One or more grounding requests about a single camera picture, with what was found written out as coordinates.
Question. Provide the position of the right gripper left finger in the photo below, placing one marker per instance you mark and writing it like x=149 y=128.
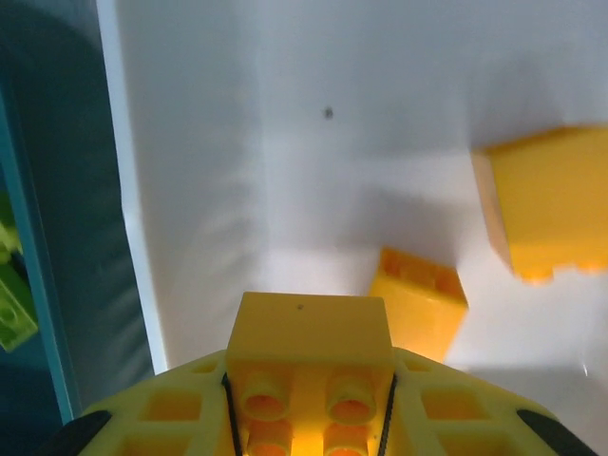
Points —
x=166 y=408

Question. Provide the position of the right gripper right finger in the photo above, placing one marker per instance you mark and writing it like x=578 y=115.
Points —
x=451 y=408

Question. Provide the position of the small yellow lego brick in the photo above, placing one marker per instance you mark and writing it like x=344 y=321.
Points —
x=413 y=313

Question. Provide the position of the long yellow lego brick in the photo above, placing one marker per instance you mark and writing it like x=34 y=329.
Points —
x=309 y=328

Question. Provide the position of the long green lego brick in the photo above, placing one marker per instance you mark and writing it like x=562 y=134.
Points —
x=14 y=313

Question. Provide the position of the small green lego brick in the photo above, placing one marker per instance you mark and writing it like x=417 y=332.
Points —
x=7 y=228

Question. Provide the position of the teal plastic container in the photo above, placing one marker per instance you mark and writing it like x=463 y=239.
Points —
x=62 y=142

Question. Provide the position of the white plastic container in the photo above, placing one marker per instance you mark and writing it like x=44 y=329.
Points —
x=285 y=142

